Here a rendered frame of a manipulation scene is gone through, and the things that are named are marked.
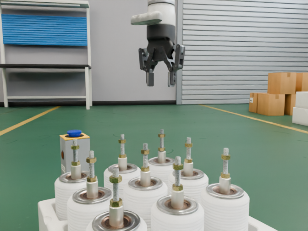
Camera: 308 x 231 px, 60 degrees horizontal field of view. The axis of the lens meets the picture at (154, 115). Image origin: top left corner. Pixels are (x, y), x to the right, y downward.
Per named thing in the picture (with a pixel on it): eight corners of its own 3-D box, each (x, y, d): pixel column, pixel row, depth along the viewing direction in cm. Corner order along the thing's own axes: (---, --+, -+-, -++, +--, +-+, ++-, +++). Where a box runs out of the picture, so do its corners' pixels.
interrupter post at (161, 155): (157, 161, 75) (157, 150, 75) (165, 161, 75) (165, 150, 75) (157, 164, 73) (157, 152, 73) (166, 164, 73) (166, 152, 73)
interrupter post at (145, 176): (138, 186, 58) (137, 171, 57) (143, 182, 60) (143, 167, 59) (147, 188, 57) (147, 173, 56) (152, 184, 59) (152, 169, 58)
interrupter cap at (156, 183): (121, 188, 56) (121, 185, 56) (138, 177, 63) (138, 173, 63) (153, 195, 53) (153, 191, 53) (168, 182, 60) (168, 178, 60)
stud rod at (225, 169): (228, 184, 54) (229, 148, 53) (225, 186, 53) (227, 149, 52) (223, 183, 55) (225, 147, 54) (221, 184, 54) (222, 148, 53)
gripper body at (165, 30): (182, 24, 70) (181, 61, 71) (156, 29, 75) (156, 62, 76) (165, 19, 64) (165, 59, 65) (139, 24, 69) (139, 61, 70)
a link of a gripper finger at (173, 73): (169, 64, 68) (168, 84, 69) (178, 63, 66) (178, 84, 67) (172, 64, 69) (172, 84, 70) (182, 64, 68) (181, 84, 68)
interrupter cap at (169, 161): (148, 158, 78) (148, 156, 78) (173, 158, 78) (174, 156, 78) (147, 167, 70) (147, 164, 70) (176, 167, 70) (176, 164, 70)
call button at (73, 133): (69, 139, 75) (68, 132, 75) (65, 136, 79) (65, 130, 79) (83, 138, 77) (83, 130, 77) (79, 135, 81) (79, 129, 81)
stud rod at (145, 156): (142, 177, 58) (141, 143, 57) (145, 176, 59) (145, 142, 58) (145, 178, 57) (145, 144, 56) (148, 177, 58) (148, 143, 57)
